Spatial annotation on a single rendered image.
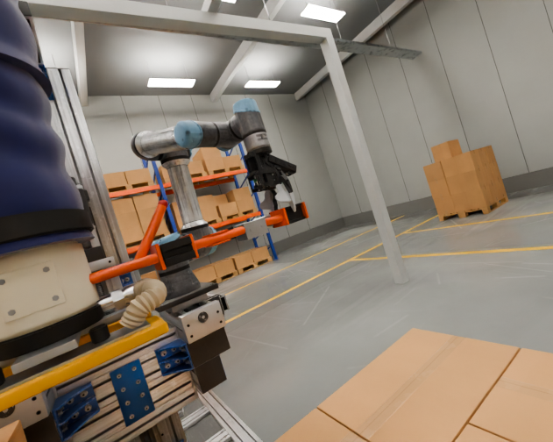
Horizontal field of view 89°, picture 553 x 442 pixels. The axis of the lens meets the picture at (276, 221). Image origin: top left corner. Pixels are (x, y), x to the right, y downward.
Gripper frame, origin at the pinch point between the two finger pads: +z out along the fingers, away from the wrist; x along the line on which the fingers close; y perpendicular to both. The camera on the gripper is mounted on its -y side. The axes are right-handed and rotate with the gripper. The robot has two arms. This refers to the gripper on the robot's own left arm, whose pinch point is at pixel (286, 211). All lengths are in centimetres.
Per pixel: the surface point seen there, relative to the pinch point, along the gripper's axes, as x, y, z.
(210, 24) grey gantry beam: -147, -95, -190
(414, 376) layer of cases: 5, -26, 67
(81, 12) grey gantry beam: -154, 7, -191
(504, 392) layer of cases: 29, -31, 67
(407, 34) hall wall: -337, -901, -414
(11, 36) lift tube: 9, 52, -44
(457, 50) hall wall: -229, -898, -286
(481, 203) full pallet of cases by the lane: -186, -625, 101
